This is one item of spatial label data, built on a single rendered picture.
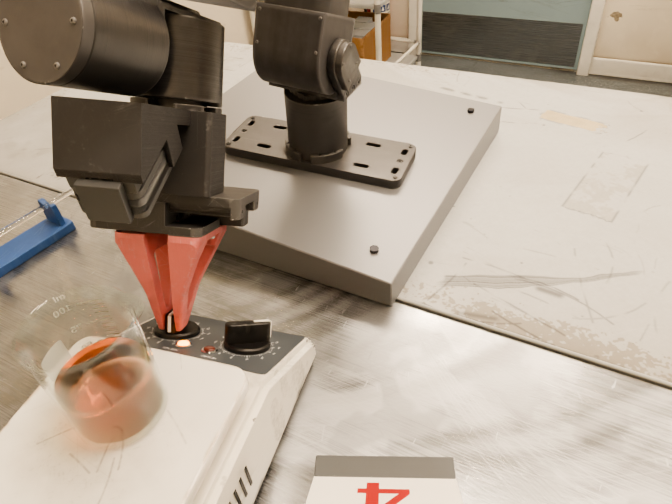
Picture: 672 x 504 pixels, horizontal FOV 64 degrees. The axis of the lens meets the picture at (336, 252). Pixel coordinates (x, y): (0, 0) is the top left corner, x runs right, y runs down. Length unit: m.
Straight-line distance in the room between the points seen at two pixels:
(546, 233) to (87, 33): 0.42
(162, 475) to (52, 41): 0.21
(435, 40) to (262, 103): 2.75
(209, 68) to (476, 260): 0.29
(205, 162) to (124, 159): 0.07
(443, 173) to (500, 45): 2.75
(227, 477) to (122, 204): 0.15
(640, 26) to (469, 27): 0.84
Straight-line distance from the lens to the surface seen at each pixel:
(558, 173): 0.64
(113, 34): 0.30
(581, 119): 0.76
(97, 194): 0.28
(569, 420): 0.41
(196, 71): 0.35
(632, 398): 0.44
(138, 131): 0.27
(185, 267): 0.35
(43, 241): 0.63
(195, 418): 0.31
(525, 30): 3.24
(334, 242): 0.47
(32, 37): 0.31
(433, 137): 0.62
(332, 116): 0.53
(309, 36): 0.48
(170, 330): 0.39
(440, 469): 0.37
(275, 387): 0.34
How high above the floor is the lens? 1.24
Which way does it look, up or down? 41 degrees down
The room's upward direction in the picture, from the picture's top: 6 degrees counter-clockwise
